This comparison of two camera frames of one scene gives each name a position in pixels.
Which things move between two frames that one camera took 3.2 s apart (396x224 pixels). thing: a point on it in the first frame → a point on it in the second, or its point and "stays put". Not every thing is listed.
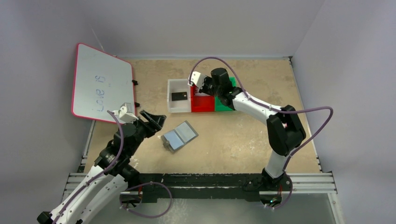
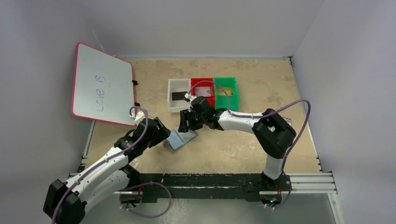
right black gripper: x=203 y=87 → x=187 y=120
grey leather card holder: x=179 y=136 stays put
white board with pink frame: x=102 y=82 stays put
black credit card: x=179 y=96 stays put
